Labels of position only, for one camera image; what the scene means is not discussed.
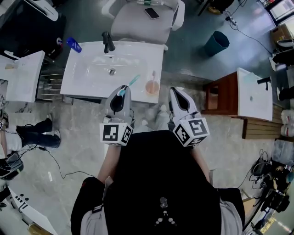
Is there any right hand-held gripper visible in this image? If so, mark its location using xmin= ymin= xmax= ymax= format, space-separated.
xmin=169 ymin=86 xmax=211 ymax=148

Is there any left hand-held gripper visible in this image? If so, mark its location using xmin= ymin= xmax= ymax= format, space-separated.
xmin=99 ymin=84 xmax=135 ymax=147

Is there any teal toothbrush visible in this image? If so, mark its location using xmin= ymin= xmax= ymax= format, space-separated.
xmin=117 ymin=73 xmax=141 ymax=97

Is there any person's left forearm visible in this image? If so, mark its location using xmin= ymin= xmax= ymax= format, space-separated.
xmin=97 ymin=144 xmax=121 ymax=182

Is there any person's right forearm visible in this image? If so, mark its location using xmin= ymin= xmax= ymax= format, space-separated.
xmin=190 ymin=145 xmax=212 ymax=185

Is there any dark metal washbasin stand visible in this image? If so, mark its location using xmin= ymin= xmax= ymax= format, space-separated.
xmin=60 ymin=95 xmax=103 ymax=105

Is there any black faucet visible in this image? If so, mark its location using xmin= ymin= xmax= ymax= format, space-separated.
xmin=257 ymin=77 xmax=272 ymax=91
xmin=101 ymin=31 xmax=116 ymax=54

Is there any person's black shirt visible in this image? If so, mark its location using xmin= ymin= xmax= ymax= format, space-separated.
xmin=70 ymin=129 xmax=246 ymax=235

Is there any teal waste bin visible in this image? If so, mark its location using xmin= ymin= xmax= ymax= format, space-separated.
xmin=204 ymin=30 xmax=231 ymax=57

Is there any chrome metal stand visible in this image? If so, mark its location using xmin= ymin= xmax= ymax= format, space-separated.
xmin=35 ymin=55 xmax=68 ymax=103

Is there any blue bottle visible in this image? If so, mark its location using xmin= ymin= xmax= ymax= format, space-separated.
xmin=66 ymin=36 xmax=83 ymax=54

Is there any wooden slat pallet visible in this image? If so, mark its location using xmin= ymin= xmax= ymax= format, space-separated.
xmin=232 ymin=105 xmax=283 ymax=140

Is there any white office chair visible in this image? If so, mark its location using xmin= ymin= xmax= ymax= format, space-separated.
xmin=101 ymin=0 xmax=186 ymax=51

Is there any smartphone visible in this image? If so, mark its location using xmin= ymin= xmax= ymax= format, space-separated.
xmin=144 ymin=7 xmax=160 ymax=20

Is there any white plastic jug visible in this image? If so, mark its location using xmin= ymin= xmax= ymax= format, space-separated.
xmin=280 ymin=123 xmax=294 ymax=137
xmin=281 ymin=109 xmax=294 ymax=125

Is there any clear plastic bottle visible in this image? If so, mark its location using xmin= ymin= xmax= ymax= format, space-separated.
xmin=136 ymin=0 xmax=165 ymax=6

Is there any clear plastic bag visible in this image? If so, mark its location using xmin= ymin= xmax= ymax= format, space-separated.
xmin=271 ymin=139 xmax=294 ymax=166

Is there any white faucet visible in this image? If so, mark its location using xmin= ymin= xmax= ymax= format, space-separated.
xmin=3 ymin=50 xmax=20 ymax=61

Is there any black machine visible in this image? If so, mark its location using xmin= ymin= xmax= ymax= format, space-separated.
xmin=0 ymin=0 xmax=68 ymax=61

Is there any cardboard box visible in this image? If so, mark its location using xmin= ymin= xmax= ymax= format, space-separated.
xmin=270 ymin=23 xmax=294 ymax=47

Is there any white board with black marks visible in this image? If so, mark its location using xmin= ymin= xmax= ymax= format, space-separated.
xmin=6 ymin=184 xmax=59 ymax=235

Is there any black cable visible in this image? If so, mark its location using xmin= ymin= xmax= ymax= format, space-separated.
xmin=230 ymin=21 xmax=274 ymax=55
xmin=23 ymin=137 xmax=95 ymax=180

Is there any pile of black camera gear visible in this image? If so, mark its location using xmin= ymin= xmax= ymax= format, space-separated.
xmin=251 ymin=149 xmax=294 ymax=214

